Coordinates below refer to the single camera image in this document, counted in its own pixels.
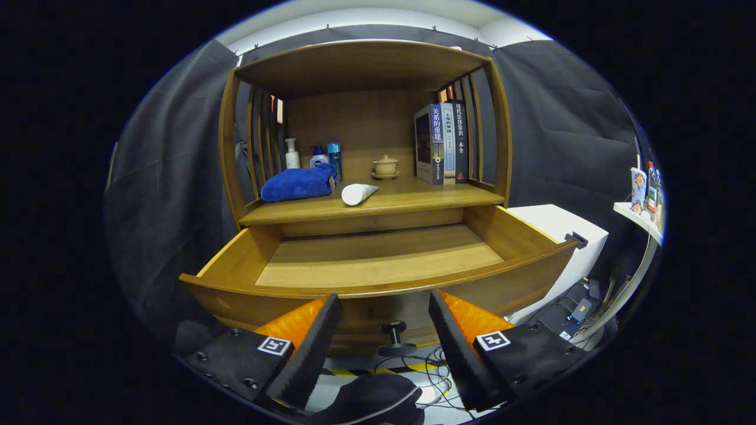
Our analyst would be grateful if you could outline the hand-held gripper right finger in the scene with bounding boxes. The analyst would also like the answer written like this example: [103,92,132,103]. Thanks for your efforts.
[428,289,590,413]

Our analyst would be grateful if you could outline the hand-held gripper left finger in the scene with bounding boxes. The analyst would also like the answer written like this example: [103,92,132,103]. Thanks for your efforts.
[184,293,343,412]

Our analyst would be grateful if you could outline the wooden drawer with black knob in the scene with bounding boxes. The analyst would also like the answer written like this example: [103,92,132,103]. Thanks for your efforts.
[179,204,579,358]

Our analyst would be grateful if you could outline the white tube with green label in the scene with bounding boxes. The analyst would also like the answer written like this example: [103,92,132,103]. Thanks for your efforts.
[341,183,380,207]

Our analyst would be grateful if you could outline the white storage cabinet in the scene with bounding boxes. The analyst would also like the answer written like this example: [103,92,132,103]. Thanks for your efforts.
[507,204,610,325]

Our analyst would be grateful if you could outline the wooden countertop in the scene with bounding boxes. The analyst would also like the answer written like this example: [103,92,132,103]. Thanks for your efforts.
[239,176,506,227]

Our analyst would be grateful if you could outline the yellow black floor tape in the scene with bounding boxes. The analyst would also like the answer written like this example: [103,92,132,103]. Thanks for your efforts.
[322,361,441,378]

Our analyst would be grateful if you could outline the black shoe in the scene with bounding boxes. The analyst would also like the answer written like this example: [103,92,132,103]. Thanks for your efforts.
[304,373,426,425]

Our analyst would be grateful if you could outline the black power strip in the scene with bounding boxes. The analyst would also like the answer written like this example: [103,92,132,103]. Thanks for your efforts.
[535,277,603,340]

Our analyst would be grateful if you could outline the blue folded towel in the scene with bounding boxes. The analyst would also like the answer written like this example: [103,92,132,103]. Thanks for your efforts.
[260,166,337,203]

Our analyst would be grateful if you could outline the beige lidded teacup with saucer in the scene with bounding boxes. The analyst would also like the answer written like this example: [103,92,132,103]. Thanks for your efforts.
[371,155,401,180]

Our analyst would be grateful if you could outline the black spine book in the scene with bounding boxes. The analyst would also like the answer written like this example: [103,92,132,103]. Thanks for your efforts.
[451,99,469,184]

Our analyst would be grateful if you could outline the light spine book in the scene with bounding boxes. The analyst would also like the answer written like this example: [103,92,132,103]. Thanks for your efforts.
[440,103,457,185]

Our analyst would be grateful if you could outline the blue spine book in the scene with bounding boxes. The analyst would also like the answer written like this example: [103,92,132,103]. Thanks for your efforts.
[414,104,445,185]

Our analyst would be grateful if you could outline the white side table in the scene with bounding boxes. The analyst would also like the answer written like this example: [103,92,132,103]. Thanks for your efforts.
[570,202,665,346]

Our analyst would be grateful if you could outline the printed paper cup with straw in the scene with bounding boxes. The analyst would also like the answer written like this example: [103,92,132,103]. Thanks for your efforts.
[630,155,648,214]

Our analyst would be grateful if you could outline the black backdrop cloth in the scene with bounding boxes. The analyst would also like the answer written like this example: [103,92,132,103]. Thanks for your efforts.
[105,24,650,349]

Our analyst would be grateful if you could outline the black floor cables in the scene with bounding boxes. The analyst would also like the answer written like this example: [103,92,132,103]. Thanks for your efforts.
[372,345,473,412]

